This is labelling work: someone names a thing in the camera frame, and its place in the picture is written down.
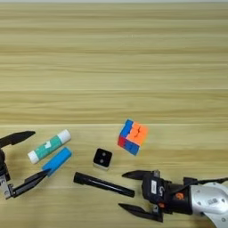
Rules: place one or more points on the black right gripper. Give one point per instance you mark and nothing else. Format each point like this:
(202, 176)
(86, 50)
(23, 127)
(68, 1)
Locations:
(178, 197)

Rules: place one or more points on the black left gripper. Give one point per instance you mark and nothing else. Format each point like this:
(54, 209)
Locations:
(4, 185)

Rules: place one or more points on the black marker pen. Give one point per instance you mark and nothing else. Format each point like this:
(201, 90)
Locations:
(104, 184)

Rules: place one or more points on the black die white dots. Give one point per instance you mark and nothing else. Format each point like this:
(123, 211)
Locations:
(102, 158)

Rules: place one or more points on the orange blue puzzle cube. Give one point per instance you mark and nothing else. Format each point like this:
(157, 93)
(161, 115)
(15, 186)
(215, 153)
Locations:
(135, 136)

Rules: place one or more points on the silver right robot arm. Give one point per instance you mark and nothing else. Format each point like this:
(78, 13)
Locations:
(212, 201)

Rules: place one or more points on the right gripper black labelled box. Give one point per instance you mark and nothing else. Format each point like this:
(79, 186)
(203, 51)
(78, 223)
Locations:
(153, 187)

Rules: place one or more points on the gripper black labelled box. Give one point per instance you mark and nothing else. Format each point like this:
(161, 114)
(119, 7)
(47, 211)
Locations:
(153, 187)
(2, 158)

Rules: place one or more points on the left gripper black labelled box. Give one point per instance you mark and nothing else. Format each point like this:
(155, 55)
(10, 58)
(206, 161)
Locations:
(2, 158)

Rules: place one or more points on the green white glue stick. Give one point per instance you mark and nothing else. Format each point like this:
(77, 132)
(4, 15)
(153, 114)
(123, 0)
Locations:
(47, 147)

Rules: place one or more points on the blue rectangular eraser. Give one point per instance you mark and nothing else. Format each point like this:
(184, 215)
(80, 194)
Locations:
(58, 160)

